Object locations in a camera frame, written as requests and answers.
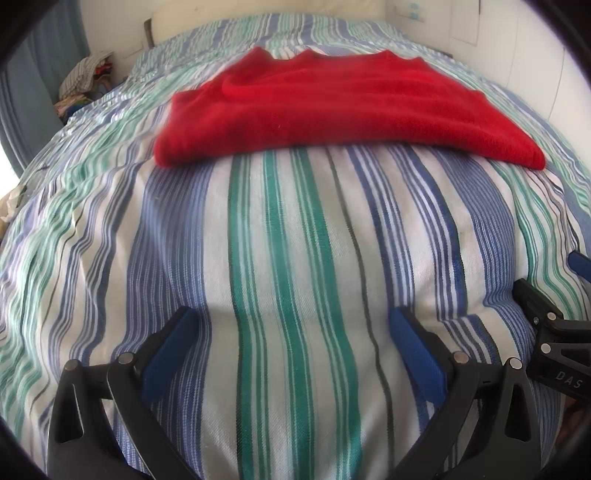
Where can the wall socket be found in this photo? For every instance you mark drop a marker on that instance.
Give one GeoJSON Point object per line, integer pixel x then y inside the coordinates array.
{"type": "Point", "coordinates": [410, 9]}

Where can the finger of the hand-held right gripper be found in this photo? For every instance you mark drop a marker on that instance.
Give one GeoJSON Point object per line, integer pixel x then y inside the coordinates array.
{"type": "Point", "coordinates": [581, 262]}
{"type": "Point", "coordinates": [533, 300]}

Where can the pile of mixed clothes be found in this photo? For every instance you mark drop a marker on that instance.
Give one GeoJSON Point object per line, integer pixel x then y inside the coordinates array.
{"type": "Point", "coordinates": [83, 83]}

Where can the red sweater with white print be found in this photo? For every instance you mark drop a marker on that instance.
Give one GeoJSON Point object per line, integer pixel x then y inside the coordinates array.
{"type": "Point", "coordinates": [346, 106]}

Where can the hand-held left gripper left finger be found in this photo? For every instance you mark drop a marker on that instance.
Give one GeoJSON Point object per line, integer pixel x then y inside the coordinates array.
{"type": "Point", "coordinates": [168, 355]}

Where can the white wardrobe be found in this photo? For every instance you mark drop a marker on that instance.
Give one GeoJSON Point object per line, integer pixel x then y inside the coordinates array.
{"type": "Point", "coordinates": [531, 46]}

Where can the beige crumpled cloth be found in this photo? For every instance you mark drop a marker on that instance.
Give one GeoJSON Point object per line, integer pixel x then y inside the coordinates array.
{"type": "Point", "coordinates": [7, 207]}

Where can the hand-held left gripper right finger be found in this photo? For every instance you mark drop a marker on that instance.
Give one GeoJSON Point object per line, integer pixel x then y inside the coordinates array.
{"type": "Point", "coordinates": [420, 355]}

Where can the blue curtain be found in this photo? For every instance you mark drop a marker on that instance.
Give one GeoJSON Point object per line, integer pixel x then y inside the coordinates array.
{"type": "Point", "coordinates": [32, 92]}

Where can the striped bed sheet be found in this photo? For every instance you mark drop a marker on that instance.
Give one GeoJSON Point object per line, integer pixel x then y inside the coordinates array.
{"type": "Point", "coordinates": [286, 254]}

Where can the cream padded headboard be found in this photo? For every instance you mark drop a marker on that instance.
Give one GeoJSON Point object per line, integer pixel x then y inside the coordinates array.
{"type": "Point", "coordinates": [277, 9]}

